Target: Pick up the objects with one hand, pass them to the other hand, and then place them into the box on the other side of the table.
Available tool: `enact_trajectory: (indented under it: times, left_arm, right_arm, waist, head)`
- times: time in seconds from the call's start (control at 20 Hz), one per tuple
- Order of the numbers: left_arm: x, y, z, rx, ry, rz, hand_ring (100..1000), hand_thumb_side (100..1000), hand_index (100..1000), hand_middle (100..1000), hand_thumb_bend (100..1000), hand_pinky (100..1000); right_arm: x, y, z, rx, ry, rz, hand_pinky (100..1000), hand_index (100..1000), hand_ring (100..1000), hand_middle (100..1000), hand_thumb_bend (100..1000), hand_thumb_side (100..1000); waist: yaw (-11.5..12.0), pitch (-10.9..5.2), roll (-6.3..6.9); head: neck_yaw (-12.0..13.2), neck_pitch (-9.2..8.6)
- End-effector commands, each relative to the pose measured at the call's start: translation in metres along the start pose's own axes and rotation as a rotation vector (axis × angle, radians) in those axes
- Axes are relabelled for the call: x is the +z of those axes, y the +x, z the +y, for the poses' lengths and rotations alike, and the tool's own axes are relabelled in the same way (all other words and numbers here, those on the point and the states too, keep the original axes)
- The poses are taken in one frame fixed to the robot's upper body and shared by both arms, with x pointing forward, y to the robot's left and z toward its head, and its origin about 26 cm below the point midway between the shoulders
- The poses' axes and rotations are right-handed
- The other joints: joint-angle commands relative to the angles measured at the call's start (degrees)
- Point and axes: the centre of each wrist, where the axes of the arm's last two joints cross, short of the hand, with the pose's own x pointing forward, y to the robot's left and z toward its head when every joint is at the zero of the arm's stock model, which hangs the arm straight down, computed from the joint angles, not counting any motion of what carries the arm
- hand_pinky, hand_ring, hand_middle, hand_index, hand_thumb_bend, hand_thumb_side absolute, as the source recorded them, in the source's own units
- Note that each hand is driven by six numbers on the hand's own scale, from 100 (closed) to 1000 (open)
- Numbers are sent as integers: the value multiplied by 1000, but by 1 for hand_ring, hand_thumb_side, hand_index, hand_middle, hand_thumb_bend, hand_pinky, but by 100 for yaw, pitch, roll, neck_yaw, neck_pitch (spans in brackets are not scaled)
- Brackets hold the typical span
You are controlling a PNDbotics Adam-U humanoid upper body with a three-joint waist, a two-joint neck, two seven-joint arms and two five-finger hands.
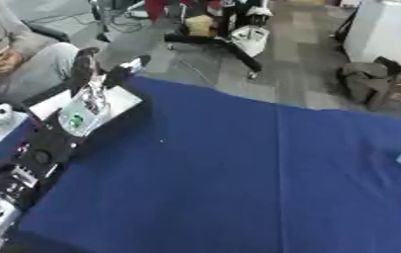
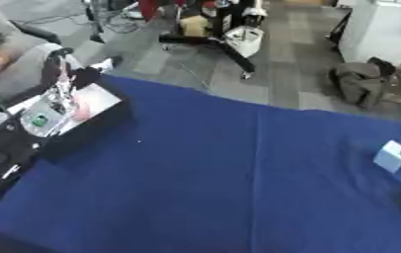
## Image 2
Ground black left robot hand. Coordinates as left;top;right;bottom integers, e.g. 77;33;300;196
40;46;104;92

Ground pale blue block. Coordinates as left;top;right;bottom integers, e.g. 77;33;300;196
371;139;401;175

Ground black box white inside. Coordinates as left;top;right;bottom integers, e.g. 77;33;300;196
0;77;135;163

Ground tan cardboard box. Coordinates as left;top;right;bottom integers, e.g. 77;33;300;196
178;14;211;38

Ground person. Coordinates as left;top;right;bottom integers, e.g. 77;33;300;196
0;0;124;100

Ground pink toy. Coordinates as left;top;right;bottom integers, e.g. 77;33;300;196
72;94;99;122

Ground black tripod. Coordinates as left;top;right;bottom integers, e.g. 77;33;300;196
81;0;110;44

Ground olive bag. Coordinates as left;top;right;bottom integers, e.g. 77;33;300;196
326;56;401;111

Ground white cabinet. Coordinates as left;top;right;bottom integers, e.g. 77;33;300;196
337;0;401;67

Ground black wheeled stand base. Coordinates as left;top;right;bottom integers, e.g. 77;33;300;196
157;31;258;81

